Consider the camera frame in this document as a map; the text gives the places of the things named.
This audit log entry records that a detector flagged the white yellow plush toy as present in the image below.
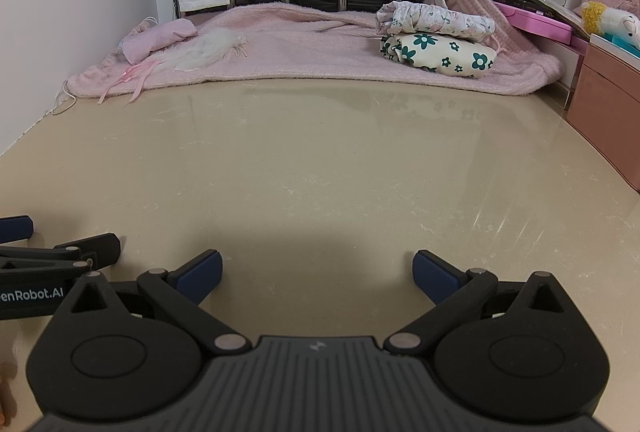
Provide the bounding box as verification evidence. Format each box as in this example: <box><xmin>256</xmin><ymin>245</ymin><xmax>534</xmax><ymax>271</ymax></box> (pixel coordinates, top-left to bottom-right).
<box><xmin>580</xmin><ymin>0</ymin><xmax>640</xmax><ymax>50</ymax></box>

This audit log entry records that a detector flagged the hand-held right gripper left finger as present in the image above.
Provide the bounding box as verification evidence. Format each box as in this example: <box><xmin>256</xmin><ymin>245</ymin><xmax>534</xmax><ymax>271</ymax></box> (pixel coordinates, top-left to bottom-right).
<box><xmin>65</xmin><ymin>249</ymin><xmax>253</xmax><ymax>356</ymax></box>

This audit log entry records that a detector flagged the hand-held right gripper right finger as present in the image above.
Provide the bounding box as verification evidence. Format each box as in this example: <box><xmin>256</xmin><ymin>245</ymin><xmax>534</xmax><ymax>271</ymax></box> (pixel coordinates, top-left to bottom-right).
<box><xmin>382</xmin><ymin>249</ymin><xmax>569</xmax><ymax>358</ymax></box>

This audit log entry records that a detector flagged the pink-brown storage box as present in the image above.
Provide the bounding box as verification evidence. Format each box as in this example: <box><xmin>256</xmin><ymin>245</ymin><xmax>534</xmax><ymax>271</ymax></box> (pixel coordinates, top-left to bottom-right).
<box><xmin>565</xmin><ymin>34</ymin><xmax>640</xmax><ymax>193</ymax></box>

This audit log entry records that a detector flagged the white thin cable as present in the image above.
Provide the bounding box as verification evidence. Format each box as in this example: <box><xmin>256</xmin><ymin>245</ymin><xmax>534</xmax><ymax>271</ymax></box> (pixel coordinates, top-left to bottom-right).
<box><xmin>47</xmin><ymin>79</ymin><xmax>78</xmax><ymax>116</ymax></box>

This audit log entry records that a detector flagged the small pink cloth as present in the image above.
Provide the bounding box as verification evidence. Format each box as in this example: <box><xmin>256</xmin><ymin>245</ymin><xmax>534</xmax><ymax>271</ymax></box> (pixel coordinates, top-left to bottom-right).
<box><xmin>120</xmin><ymin>18</ymin><xmax>198</xmax><ymax>66</ymax></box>

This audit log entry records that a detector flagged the pink fuzzy blanket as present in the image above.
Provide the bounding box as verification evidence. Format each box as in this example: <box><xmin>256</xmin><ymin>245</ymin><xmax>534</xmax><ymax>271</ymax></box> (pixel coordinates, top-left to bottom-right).
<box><xmin>67</xmin><ymin>0</ymin><xmax>563</xmax><ymax>105</ymax></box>

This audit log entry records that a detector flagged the dark glossy book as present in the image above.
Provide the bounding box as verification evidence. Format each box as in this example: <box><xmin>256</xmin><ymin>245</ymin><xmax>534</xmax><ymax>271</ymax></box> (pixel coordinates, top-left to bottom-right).
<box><xmin>515</xmin><ymin>0</ymin><xmax>591</xmax><ymax>35</ymax></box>

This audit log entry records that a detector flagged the folded cream green-flower garment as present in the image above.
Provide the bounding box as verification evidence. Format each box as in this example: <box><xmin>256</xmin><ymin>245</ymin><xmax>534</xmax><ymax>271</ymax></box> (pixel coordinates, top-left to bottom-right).
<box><xmin>380</xmin><ymin>32</ymin><xmax>497</xmax><ymax>77</ymax></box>

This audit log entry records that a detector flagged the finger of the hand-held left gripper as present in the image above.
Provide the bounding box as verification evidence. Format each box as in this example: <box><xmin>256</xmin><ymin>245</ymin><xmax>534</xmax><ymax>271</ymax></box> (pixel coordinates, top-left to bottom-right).
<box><xmin>0</xmin><ymin>215</ymin><xmax>36</xmax><ymax>244</ymax></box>
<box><xmin>52</xmin><ymin>233</ymin><xmax>122</xmax><ymax>271</ymax></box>

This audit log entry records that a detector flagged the folded pale floral garment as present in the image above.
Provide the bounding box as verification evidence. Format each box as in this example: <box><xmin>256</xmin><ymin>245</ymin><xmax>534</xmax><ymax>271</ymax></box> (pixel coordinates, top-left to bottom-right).
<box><xmin>376</xmin><ymin>0</ymin><xmax>496</xmax><ymax>36</ymax></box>

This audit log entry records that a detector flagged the pink flat case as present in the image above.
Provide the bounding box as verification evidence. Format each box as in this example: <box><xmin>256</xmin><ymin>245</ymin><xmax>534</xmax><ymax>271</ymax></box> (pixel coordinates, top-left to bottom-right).
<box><xmin>492</xmin><ymin>2</ymin><xmax>573</xmax><ymax>44</ymax></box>

